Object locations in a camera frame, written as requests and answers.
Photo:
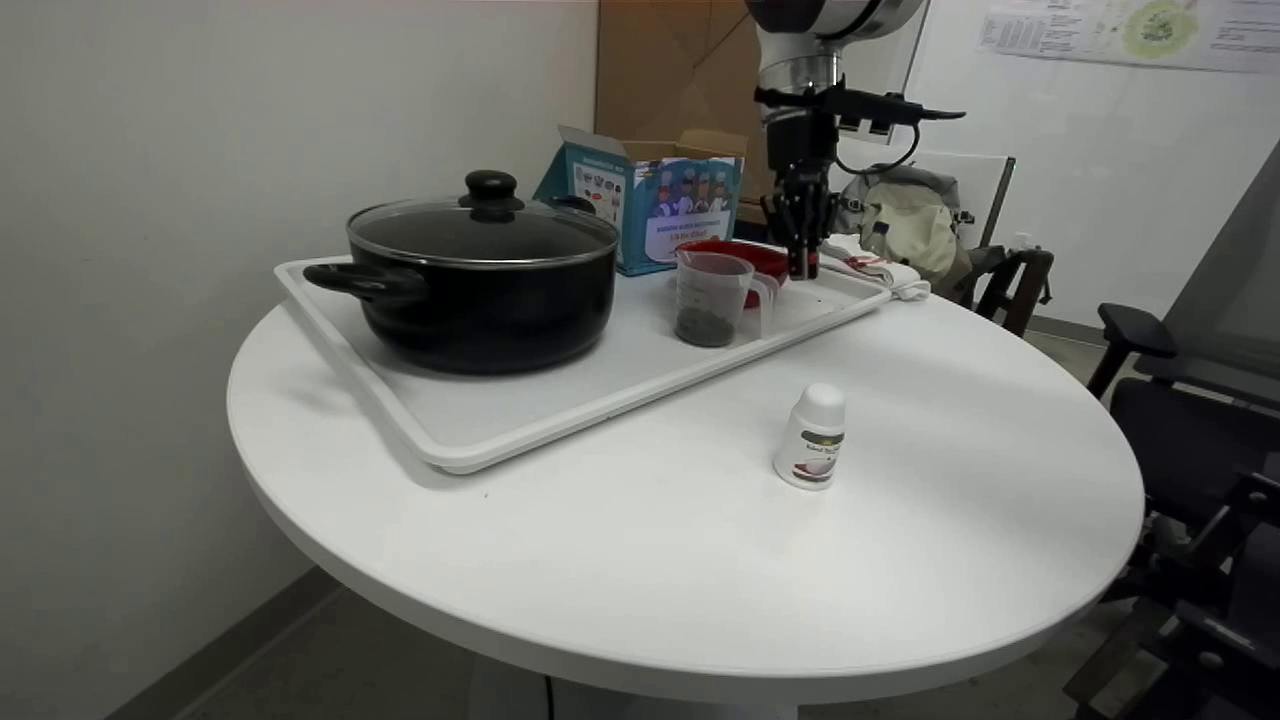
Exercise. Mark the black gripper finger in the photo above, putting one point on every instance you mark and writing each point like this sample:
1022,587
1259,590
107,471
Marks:
784,210
814,228

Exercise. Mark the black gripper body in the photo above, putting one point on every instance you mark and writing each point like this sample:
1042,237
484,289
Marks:
802,134

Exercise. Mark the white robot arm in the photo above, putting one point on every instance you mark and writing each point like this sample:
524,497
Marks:
802,45

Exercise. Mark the red bowl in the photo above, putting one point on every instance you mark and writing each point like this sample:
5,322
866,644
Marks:
770,267

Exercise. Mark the white red-striped towel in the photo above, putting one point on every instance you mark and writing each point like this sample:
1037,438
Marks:
885,275

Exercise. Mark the grey backpack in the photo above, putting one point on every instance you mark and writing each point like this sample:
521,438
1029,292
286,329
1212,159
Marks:
905,213

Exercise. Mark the large brown cardboard box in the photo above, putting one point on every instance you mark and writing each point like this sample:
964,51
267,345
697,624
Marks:
676,65

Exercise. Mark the blue printed carton box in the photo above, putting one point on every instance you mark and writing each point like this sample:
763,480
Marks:
659,195

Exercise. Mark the white framed board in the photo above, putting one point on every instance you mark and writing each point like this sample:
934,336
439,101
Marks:
981,190

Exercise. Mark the black side chair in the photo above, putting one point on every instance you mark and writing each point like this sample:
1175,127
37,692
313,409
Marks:
1002,285

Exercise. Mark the white pill bottle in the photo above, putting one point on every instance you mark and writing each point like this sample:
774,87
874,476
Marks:
814,438

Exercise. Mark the glass pot lid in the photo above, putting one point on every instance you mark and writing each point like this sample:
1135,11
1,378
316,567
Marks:
484,224

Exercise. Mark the black cooking pot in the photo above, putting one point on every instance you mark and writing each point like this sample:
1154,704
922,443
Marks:
476,316

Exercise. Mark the white plastic tray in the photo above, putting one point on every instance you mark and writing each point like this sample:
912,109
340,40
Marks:
464,426

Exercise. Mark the black office chair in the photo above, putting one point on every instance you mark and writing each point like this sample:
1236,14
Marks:
1192,397

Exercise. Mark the wall poster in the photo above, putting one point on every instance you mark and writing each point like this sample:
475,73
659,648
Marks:
1142,35

